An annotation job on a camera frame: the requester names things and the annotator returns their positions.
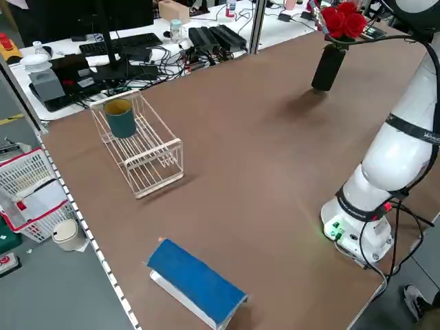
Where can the red rose bouquet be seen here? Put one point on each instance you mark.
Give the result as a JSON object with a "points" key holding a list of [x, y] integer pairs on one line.
{"points": [[343, 20]]}

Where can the clear jar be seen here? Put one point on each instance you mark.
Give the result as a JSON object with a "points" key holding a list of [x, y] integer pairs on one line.
{"points": [[178, 32]]}

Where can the black monitor with stand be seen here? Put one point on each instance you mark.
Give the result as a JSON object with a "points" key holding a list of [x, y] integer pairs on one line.
{"points": [[68, 17]]}

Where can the red button box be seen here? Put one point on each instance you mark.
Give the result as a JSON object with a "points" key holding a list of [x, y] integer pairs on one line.
{"points": [[7, 263]]}

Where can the green box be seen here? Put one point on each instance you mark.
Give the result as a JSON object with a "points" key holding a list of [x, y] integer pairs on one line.
{"points": [[7, 240]]}

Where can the teal cup with yellow inside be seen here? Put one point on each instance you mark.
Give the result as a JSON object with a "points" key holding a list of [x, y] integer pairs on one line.
{"points": [[121, 123]]}

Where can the black keyboard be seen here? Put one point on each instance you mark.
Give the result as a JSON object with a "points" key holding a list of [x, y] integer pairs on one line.
{"points": [[137, 40]]}

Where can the pink cup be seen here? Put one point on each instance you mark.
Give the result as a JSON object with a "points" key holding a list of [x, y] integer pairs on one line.
{"points": [[291, 3]]}

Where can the bottle with red label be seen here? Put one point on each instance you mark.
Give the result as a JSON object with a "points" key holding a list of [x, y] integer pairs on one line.
{"points": [[231, 10]]}

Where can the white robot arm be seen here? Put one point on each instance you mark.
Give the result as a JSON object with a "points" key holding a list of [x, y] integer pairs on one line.
{"points": [[395, 161]]}

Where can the black power supply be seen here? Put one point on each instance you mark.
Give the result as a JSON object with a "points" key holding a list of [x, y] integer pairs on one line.
{"points": [[228, 36], [203, 38]]}

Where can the white bowl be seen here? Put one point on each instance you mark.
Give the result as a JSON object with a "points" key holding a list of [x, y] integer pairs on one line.
{"points": [[34, 62]]}

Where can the black cylindrical vase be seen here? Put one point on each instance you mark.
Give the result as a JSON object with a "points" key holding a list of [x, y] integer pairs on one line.
{"points": [[328, 68]]}

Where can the small cream waste bin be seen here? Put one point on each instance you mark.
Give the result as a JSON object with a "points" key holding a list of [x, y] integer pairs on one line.
{"points": [[67, 237]]}

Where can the blue book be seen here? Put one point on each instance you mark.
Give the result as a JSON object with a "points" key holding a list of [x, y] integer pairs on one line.
{"points": [[192, 278]]}

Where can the aluminium frame post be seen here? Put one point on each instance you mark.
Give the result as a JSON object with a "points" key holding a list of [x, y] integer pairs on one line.
{"points": [[258, 27]]}

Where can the white plastic basket red rim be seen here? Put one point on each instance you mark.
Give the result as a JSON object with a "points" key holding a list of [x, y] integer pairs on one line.
{"points": [[20, 172]]}

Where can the grey tissue box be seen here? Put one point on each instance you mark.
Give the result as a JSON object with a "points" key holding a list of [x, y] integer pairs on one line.
{"points": [[46, 87]]}

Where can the shiny metal tray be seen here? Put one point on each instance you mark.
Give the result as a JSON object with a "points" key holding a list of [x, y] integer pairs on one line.
{"points": [[374, 32]]}

